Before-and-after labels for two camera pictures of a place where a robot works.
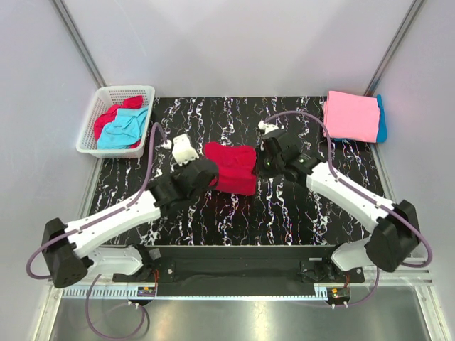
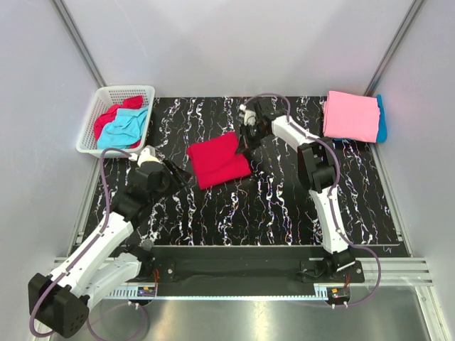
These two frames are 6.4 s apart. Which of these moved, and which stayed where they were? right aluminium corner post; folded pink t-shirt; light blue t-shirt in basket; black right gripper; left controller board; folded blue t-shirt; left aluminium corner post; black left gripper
Moved: black left gripper; black right gripper
Stayed: left controller board; light blue t-shirt in basket; right aluminium corner post; left aluminium corner post; folded blue t-shirt; folded pink t-shirt
